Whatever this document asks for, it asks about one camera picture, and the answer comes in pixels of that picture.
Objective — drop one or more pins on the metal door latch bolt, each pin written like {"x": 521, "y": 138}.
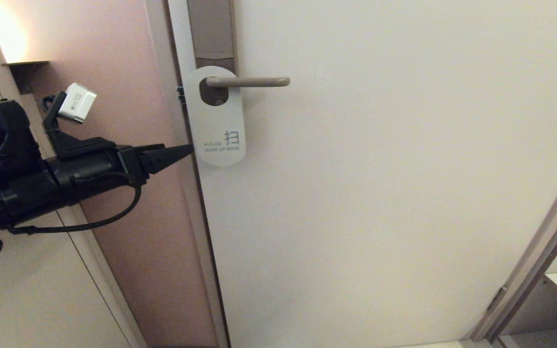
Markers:
{"x": 181, "y": 94}

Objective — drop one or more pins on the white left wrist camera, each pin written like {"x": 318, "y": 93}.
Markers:
{"x": 78, "y": 102}

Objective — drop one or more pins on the dark wall light bracket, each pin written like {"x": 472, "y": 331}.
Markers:
{"x": 24, "y": 72}

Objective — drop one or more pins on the white plastic door hanger sign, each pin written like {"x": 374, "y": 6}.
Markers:
{"x": 218, "y": 123}

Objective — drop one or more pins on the grey wardrobe frame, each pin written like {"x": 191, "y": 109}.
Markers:
{"x": 539, "y": 251}

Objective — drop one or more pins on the white room door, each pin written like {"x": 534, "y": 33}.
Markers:
{"x": 380, "y": 193}

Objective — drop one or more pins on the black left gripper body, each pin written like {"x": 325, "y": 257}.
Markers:
{"x": 95, "y": 171}

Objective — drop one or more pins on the brown metal door lock plate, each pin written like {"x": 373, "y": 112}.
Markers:
{"x": 211, "y": 29}

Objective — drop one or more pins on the grey metal hinge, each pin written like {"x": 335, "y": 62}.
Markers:
{"x": 497, "y": 298}

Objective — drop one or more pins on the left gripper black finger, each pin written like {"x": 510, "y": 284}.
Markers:
{"x": 167, "y": 157}

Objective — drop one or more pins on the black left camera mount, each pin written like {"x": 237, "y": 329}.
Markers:
{"x": 73, "y": 145}

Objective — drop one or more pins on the grey wardrobe bottom board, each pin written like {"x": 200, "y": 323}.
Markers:
{"x": 549, "y": 338}

